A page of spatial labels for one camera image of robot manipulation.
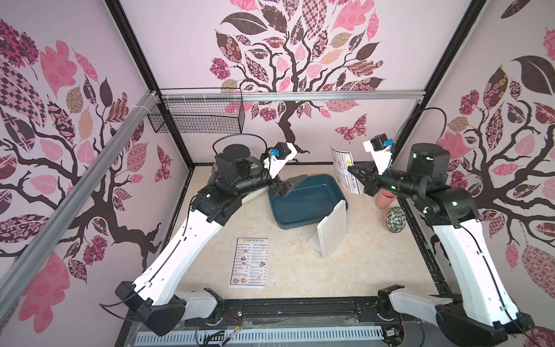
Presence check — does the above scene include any new printed menu sheet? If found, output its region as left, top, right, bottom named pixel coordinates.
left=331, top=147, right=363, bottom=195

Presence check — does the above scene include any white acrylic menu holder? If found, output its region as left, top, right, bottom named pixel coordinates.
left=308, top=200, right=347, bottom=259

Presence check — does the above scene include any old printed menu sheet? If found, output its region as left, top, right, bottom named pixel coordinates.
left=229, top=237, right=269, bottom=289

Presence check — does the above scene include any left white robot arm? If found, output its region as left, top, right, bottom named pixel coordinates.
left=116, top=143, right=305, bottom=336

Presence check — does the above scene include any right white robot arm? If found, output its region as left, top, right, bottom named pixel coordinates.
left=348, top=137, right=535, bottom=346

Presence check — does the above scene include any pink plastic cup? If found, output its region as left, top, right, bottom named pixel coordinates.
left=375, top=189, right=397, bottom=209

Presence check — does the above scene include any teal plastic bin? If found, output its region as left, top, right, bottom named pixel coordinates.
left=267, top=174, right=349, bottom=230

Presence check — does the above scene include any mint green toaster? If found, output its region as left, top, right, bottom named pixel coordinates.
left=208, top=172, right=227, bottom=188

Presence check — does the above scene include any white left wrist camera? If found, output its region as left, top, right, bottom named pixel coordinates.
left=262, top=143, right=298, bottom=179

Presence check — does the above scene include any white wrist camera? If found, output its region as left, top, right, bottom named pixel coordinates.
left=363, top=134, right=393, bottom=175
left=262, top=143, right=298, bottom=179

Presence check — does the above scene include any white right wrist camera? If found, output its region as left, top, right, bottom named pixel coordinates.
left=363, top=134, right=393, bottom=175

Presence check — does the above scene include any black wire basket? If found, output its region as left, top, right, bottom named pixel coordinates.
left=148, top=87, right=246, bottom=134

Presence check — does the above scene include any aluminium rail back wall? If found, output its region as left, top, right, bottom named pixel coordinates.
left=161, top=90, right=426, bottom=102

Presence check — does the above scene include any aluminium rail wall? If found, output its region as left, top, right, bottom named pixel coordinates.
left=1, top=91, right=161, bottom=321
left=161, top=90, right=426, bottom=102

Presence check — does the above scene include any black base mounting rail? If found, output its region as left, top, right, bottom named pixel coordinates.
left=114, top=294, right=456, bottom=347

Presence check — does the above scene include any white slotted cable duct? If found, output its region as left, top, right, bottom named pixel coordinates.
left=131, top=326, right=384, bottom=346

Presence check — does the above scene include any aluminium rail left wall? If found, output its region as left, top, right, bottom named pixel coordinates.
left=1, top=91, right=161, bottom=321

